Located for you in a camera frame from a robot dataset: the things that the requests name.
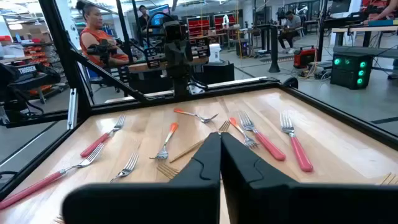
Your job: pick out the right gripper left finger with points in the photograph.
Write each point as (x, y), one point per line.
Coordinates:
(140, 205)

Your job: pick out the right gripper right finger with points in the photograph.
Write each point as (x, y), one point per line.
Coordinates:
(311, 205)

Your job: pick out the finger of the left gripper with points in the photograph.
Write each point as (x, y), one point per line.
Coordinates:
(202, 47)
(153, 57)

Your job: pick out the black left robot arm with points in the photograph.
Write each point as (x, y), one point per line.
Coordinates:
(181, 88)

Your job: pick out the white plastic canister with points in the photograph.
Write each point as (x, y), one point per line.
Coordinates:
(214, 54)

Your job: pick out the wooden desk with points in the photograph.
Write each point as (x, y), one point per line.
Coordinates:
(140, 67)

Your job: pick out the red storage bin rack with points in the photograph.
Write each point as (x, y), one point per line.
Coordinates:
(199, 26)
(233, 21)

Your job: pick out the black equipment case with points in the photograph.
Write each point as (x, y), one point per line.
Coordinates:
(217, 74)

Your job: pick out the person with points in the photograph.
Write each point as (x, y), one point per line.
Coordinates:
(290, 23)
(93, 37)
(384, 12)
(143, 18)

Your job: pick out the blue-lit computer monitor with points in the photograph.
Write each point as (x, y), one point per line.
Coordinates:
(158, 17)

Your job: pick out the red equipment case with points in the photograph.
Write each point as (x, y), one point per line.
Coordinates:
(304, 57)

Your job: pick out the parts shelf with orange bins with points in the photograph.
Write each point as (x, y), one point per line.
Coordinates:
(37, 53)

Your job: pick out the black computer tower green lights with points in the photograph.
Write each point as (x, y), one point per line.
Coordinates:
(345, 77)

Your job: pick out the wooden-top workbench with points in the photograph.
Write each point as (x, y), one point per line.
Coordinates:
(363, 29)

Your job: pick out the black pedestal post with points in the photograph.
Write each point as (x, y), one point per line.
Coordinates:
(274, 49)

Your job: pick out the black aluminium rig frame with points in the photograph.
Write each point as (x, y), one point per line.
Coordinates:
(61, 46)

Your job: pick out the silver aluminium bracket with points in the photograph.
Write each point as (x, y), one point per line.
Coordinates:
(72, 109)

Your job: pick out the black frame clamp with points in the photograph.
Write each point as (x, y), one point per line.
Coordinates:
(290, 83)

